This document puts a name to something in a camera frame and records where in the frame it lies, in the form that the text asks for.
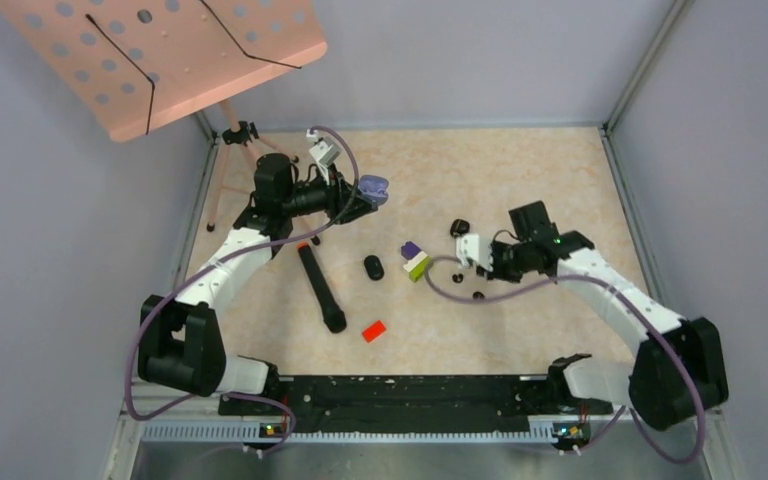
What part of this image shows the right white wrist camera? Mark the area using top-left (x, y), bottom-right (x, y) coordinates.
top-left (455, 233), bottom-right (493, 271)

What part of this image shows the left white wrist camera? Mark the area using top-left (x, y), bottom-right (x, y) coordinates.
top-left (306, 129), bottom-right (342, 183)

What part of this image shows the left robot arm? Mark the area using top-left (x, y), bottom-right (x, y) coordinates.
top-left (136, 153), bottom-right (378, 414)

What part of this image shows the black earbud case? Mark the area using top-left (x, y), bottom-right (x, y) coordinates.
top-left (449, 218), bottom-right (471, 238)
top-left (363, 255), bottom-right (385, 281)

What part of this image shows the red block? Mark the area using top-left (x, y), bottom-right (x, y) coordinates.
top-left (361, 320), bottom-right (387, 343)

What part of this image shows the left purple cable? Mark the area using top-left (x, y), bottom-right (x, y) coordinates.
top-left (123, 125), bottom-right (361, 458)

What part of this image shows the purple white green block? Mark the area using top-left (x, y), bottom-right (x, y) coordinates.
top-left (400, 241), bottom-right (431, 283)

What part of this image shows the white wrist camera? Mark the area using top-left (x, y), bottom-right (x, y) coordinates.
top-left (306, 129), bottom-right (342, 183)
top-left (455, 233), bottom-right (493, 271)

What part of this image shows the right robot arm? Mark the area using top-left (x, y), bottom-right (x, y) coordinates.
top-left (459, 201), bottom-right (730, 431)

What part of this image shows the purple cable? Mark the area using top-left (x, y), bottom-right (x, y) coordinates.
top-left (123, 125), bottom-right (361, 458)
top-left (422, 254), bottom-right (708, 465)

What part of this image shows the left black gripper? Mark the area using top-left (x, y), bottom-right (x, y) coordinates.
top-left (281, 161), bottom-right (377, 223)

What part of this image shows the closed black earbud case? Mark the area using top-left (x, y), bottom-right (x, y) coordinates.
top-left (363, 255), bottom-right (385, 281)

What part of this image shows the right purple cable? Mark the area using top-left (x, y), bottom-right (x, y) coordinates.
top-left (422, 254), bottom-right (708, 465)

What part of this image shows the silver blue earbud case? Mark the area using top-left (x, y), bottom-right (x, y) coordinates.
top-left (358, 174), bottom-right (390, 206)

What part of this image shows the pink perforated music stand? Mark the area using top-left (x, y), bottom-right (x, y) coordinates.
top-left (0, 0), bottom-right (329, 233)

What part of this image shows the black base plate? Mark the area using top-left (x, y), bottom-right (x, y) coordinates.
top-left (218, 375), bottom-right (614, 434)

